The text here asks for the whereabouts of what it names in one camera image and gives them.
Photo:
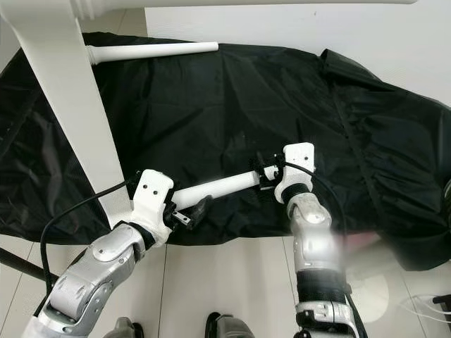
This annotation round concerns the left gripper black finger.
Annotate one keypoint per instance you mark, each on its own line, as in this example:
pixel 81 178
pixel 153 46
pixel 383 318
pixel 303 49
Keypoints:
pixel 201 208

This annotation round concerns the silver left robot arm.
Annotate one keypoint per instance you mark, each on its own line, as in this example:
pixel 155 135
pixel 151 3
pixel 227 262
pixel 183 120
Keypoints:
pixel 99 282

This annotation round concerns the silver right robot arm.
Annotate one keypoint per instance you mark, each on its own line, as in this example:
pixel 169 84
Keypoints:
pixel 313 239

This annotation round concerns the black cloth cover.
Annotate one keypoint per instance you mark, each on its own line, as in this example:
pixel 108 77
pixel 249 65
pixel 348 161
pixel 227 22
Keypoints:
pixel 254 105

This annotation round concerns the pink soft object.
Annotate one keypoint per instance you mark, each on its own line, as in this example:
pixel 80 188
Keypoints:
pixel 363 244

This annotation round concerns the grey robot right foot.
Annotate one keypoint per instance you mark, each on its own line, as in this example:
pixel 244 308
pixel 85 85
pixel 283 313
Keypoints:
pixel 236 328

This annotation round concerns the grey robot foot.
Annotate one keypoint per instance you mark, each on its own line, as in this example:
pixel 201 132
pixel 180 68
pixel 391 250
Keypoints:
pixel 121 329
pixel 236 328

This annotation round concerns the grey robot left foot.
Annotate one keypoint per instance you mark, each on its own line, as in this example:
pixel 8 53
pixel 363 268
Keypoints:
pixel 121 329

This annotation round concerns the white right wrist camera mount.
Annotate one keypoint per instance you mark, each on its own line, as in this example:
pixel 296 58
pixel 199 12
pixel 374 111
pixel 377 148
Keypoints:
pixel 297 165

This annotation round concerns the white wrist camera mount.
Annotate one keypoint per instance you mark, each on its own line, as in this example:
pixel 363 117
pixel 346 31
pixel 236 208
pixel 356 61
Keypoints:
pixel 153 197
pixel 297 165

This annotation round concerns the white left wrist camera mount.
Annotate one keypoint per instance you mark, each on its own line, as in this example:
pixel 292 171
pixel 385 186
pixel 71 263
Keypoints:
pixel 153 197

